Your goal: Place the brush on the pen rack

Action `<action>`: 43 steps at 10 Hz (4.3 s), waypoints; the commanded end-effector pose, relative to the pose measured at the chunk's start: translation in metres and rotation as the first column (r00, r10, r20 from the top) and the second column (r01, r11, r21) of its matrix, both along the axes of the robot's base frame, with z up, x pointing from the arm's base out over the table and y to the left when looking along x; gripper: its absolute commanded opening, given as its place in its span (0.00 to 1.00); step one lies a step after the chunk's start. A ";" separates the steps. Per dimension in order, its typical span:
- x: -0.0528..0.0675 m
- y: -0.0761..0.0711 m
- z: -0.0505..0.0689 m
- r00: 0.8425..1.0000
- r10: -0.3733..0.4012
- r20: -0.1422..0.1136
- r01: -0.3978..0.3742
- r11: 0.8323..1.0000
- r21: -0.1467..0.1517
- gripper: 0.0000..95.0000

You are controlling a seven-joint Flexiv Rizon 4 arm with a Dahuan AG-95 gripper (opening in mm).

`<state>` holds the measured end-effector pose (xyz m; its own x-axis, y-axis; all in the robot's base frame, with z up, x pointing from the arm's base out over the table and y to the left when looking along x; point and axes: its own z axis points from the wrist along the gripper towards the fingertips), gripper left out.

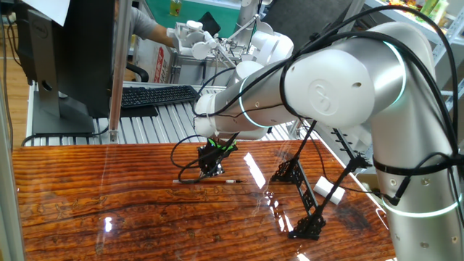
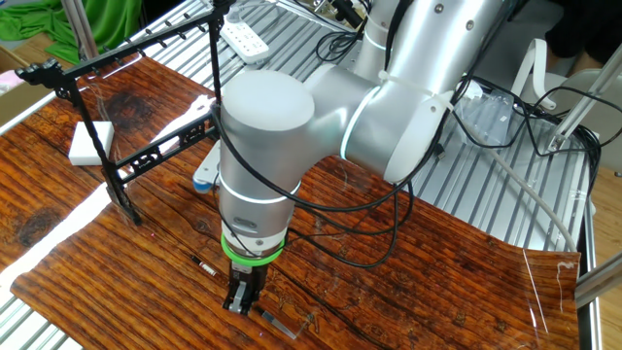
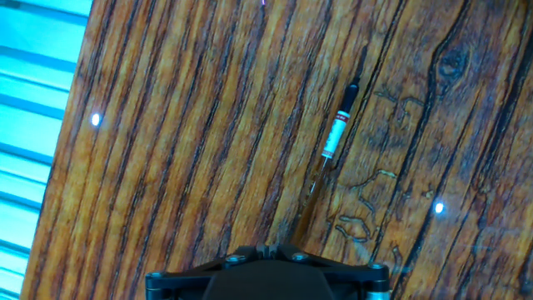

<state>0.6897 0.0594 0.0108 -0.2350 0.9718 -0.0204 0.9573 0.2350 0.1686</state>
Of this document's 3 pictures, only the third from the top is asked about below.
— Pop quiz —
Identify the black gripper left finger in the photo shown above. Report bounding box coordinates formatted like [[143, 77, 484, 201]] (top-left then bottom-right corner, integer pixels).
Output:
[[144, 244, 267, 300]]

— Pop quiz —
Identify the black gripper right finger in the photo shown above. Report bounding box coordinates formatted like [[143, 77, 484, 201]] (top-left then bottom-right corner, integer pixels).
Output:
[[266, 244, 391, 300]]

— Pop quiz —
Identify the thin black pen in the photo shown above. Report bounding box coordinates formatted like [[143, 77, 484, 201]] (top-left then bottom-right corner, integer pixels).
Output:
[[289, 77, 361, 248]]

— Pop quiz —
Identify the wood grain table mat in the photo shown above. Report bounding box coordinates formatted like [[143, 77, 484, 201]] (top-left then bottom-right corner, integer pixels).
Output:
[[19, 0, 533, 300]]

